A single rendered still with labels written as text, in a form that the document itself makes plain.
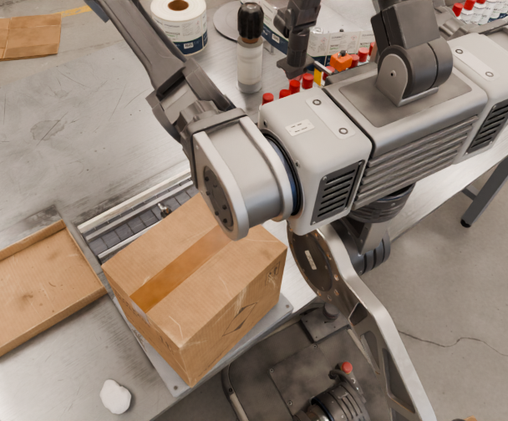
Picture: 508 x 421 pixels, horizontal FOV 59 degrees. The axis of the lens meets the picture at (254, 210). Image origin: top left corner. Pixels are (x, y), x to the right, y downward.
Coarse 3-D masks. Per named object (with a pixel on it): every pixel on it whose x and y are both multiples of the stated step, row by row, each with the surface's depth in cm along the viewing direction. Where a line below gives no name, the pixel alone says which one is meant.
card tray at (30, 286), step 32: (64, 224) 128; (0, 256) 121; (32, 256) 123; (64, 256) 123; (0, 288) 117; (32, 288) 117; (64, 288) 117; (96, 288) 118; (0, 320) 112; (32, 320) 112; (0, 352) 106
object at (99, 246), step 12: (168, 192) 131; (192, 192) 132; (144, 204) 129; (168, 204) 129; (180, 204) 129; (120, 216) 126; (144, 216) 126; (156, 216) 126; (96, 228) 123; (120, 228) 124; (132, 228) 124; (144, 228) 124; (96, 240) 121; (108, 240) 121; (120, 240) 122; (96, 252) 119
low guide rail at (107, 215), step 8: (176, 176) 131; (184, 176) 132; (160, 184) 129; (168, 184) 130; (144, 192) 127; (152, 192) 128; (128, 200) 125; (136, 200) 126; (112, 208) 123; (120, 208) 124; (96, 216) 121; (104, 216) 122; (88, 224) 120; (96, 224) 122
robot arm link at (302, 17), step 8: (288, 0) 118; (296, 0) 116; (304, 0) 113; (312, 0) 115; (320, 0) 116; (288, 8) 120; (296, 8) 117; (304, 8) 116; (312, 8) 119; (296, 16) 118; (304, 16) 119; (312, 16) 120; (296, 24) 120
